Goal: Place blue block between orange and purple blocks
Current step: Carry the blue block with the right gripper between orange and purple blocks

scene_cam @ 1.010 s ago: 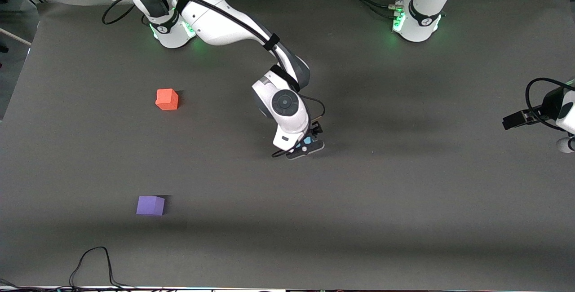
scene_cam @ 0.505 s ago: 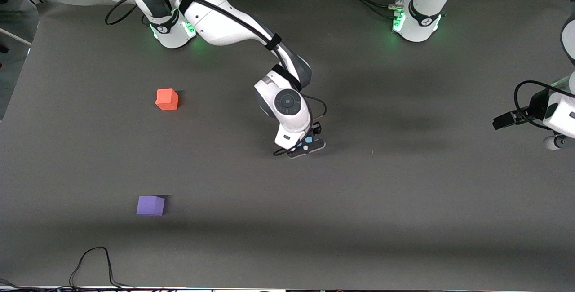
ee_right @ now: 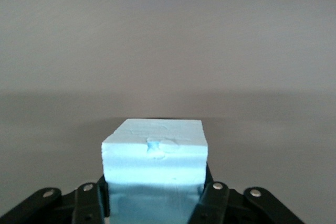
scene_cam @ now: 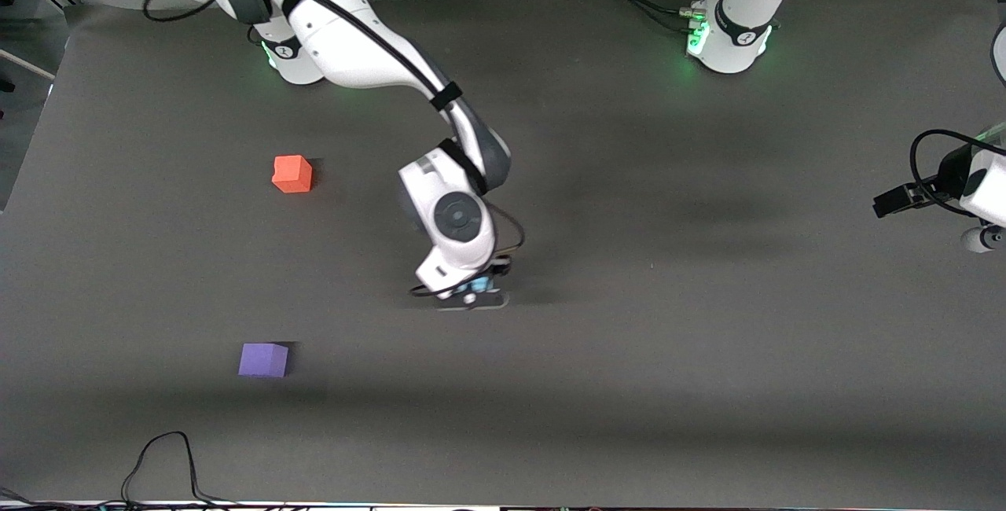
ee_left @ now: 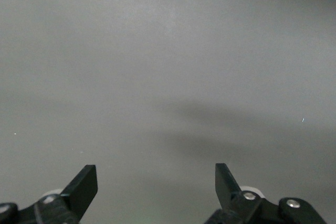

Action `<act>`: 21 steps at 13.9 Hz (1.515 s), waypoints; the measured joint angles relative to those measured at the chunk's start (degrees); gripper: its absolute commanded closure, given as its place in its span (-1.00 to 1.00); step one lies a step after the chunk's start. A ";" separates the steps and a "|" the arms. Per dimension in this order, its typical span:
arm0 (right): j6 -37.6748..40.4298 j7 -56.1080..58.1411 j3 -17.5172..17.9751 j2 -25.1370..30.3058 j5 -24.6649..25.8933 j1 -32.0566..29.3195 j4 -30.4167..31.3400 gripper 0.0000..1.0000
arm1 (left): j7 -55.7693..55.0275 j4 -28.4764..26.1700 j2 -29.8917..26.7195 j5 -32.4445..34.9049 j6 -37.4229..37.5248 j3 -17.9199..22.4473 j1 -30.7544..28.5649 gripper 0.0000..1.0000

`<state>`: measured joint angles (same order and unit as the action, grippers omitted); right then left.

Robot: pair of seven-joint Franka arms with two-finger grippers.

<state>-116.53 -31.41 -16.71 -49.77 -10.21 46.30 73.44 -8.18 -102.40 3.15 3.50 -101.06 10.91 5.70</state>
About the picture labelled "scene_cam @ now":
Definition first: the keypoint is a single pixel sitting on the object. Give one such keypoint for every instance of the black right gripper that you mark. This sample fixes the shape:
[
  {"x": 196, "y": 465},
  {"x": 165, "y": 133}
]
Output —
[{"x": 500, "y": 268}]

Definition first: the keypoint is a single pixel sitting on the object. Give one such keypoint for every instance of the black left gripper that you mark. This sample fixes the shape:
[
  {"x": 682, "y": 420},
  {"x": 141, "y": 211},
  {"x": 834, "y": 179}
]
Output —
[{"x": 952, "y": 174}]

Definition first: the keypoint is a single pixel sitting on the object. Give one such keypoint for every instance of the light blue foam block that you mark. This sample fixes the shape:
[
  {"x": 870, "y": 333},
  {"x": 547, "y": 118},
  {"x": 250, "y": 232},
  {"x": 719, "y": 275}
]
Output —
[{"x": 479, "y": 285}]

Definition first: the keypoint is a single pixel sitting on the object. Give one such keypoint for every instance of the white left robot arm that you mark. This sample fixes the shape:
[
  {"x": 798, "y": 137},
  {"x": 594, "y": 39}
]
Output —
[{"x": 735, "y": 31}]

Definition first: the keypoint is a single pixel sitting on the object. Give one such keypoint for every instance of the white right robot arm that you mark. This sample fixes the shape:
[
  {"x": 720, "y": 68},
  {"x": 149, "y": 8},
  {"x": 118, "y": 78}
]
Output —
[{"x": 346, "y": 39}]

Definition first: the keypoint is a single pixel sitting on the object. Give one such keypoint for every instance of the orange foam block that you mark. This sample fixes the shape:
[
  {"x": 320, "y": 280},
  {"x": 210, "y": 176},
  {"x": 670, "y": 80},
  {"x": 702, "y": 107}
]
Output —
[{"x": 292, "y": 174}]

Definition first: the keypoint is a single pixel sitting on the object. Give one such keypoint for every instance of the purple foam block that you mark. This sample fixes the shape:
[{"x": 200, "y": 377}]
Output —
[{"x": 263, "y": 362}]

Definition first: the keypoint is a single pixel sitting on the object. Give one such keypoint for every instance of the dark grey table mat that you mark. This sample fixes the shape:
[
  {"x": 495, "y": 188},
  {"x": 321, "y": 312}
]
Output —
[{"x": 707, "y": 338}]

